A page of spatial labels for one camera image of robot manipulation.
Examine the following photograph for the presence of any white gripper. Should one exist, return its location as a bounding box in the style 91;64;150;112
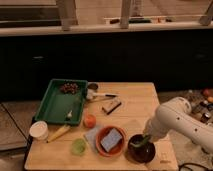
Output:
143;117;169;142

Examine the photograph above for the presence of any green pepper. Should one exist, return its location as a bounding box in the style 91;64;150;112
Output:
130;135;151;148

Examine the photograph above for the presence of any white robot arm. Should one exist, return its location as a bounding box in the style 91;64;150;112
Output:
143;97;213;154

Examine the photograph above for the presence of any dark purple bowl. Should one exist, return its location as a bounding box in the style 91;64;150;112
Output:
127;134;156;163

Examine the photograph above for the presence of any orange terracotta bowl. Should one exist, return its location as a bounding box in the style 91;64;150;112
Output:
95;126;126;157

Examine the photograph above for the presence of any spice jar rack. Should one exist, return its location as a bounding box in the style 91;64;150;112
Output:
183;90;213;124

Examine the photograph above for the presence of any dark wooden block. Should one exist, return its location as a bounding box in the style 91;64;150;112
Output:
102;99;121;115

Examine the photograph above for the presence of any blue sponge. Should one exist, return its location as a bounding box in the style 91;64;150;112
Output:
101;128;122;152

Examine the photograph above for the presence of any orange tomato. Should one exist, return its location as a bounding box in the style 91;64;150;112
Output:
83;114;96;128

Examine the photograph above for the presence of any grey-blue cloth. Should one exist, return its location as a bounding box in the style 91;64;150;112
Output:
84;125;101;152

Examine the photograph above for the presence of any small dark round dish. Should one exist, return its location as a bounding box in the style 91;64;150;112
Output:
88;83;99;91

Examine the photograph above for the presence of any small green cup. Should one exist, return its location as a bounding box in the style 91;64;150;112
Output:
71;138;86;156

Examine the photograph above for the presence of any small metal spoon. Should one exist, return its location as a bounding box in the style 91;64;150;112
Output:
66;103;77;120

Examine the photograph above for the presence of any bunch of dark grapes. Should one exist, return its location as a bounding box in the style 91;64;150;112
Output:
60;83;78;94

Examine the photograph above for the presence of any green plastic tray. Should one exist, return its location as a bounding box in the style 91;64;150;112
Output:
35;79;88;126

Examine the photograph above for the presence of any white cup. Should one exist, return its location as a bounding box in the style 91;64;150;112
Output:
29;121;49;140

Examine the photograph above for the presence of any black cable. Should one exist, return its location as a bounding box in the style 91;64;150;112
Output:
178;162;212;171

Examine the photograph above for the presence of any yellow wooden-handled tool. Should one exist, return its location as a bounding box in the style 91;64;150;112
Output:
47;125;71;143

